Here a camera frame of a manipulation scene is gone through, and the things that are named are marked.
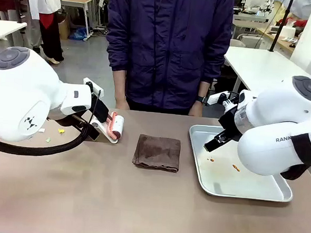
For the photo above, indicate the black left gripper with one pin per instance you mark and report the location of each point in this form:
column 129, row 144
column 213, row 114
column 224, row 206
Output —
column 100, row 108

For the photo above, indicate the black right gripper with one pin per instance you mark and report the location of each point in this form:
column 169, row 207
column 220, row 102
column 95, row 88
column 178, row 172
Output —
column 231, row 122

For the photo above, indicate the pink and white lint roller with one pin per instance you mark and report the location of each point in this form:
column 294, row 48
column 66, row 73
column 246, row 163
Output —
column 117, row 126

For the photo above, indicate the brown cloth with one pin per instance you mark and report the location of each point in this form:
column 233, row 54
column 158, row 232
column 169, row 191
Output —
column 157, row 153

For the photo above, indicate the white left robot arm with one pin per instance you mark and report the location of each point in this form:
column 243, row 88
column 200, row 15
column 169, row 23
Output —
column 19, row 92

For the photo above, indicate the person's left forearm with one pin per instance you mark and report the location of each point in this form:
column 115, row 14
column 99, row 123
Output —
column 203, row 89

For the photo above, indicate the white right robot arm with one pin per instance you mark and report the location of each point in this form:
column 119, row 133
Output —
column 267, row 107

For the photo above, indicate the person's right forearm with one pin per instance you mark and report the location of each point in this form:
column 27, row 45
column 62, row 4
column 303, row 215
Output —
column 119, row 85

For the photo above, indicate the person's right hand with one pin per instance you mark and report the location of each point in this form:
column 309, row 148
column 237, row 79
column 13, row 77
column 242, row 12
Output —
column 122, row 104

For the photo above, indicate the person's left hand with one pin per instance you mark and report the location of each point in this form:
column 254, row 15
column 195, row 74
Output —
column 196, row 109

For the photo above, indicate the white folded roller stand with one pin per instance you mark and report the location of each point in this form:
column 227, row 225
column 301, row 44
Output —
column 102, row 127

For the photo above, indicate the silver metal tray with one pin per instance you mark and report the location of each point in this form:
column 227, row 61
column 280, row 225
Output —
column 228, row 179

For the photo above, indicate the black wristwatch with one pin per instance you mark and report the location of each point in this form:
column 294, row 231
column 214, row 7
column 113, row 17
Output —
column 202, row 99

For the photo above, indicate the yellow paper scrap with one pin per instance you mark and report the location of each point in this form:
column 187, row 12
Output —
column 61, row 130

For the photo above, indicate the green paper scrap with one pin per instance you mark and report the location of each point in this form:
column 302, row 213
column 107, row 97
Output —
column 48, row 139

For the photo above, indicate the white paper scrap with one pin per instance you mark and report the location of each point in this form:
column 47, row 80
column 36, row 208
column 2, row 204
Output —
column 41, row 130

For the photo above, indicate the blue plastic bag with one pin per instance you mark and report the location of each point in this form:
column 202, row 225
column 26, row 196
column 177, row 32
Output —
column 78, row 34

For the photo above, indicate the large white table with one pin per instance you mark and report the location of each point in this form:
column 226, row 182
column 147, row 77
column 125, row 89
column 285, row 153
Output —
column 258, row 67

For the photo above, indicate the dark blue jacket torso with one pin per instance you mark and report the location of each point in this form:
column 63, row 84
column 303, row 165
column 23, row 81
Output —
column 168, row 43

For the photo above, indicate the cardboard box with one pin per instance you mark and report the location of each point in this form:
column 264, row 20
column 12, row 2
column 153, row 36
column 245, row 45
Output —
column 63, row 27

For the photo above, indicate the wood top background table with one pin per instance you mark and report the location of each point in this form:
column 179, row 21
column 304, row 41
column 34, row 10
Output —
column 78, row 2

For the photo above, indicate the person in white coat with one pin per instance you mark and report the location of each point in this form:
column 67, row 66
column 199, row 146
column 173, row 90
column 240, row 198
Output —
column 46, row 14

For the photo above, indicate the wooden background desk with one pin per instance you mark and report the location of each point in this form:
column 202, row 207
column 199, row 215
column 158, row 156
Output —
column 277, row 40

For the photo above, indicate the small white side table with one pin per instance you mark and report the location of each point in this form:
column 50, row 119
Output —
column 5, row 29

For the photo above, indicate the black stand pole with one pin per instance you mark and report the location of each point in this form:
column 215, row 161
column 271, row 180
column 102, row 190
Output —
column 281, row 24

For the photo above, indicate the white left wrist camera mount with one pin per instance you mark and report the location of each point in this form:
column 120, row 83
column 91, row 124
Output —
column 93, row 85

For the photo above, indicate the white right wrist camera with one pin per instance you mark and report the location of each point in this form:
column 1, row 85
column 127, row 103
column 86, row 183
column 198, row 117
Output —
column 216, row 97

